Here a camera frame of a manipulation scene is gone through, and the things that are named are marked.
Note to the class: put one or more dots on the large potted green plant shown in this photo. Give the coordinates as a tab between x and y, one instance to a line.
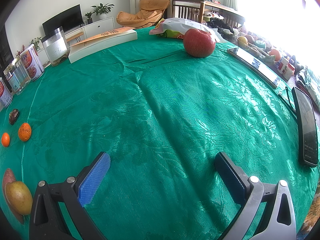
102	10

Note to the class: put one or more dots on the red flower arrangement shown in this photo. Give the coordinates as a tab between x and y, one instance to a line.
21	49

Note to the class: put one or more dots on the floral cushion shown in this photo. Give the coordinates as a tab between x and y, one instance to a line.
313	217

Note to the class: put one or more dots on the yellow green pear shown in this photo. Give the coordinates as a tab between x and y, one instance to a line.
18	197

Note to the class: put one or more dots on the propped black smartphone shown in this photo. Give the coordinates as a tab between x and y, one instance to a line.
307	127

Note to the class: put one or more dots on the thick white book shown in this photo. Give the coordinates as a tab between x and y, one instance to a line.
105	41

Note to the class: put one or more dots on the black bag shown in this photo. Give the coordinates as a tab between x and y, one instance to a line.
222	25

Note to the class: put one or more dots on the green tablecloth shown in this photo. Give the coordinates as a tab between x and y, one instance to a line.
162	117

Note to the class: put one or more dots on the dark wrinkled passion fruit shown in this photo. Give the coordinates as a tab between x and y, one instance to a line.
14	116

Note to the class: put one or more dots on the tangerine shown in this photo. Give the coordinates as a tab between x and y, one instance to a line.
25	131
5	140

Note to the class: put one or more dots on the small potted plant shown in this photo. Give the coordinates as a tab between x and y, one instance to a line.
89	18

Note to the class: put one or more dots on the orange lounge chair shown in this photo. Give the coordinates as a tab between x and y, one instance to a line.
147	11

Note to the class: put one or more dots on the small sweet potato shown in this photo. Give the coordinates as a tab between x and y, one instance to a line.
7	177

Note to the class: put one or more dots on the green plant in vase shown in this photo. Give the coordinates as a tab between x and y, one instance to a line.
36	42

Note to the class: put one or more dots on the white plastic bag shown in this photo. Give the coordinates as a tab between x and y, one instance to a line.
180	26

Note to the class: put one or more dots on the small hairpin-leg table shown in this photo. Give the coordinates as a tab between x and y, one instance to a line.
73	35

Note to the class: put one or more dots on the clear glass jar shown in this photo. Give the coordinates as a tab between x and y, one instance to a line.
17	76

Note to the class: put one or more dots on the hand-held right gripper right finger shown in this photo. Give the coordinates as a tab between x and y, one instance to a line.
230	177

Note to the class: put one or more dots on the pink label tin can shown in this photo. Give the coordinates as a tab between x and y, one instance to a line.
4	95
32	63

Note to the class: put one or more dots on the clear jar with black lid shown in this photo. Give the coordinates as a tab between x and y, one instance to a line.
55	46

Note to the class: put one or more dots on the black television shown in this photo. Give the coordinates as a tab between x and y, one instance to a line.
62	20

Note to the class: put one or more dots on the teal cloth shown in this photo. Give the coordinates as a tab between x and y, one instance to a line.
310	82

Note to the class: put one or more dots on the red apple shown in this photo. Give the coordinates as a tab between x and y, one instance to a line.
199	42

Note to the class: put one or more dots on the white television cabinet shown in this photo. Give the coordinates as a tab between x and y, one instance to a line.
100	26

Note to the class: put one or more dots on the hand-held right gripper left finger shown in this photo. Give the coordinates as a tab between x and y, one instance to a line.
93	177

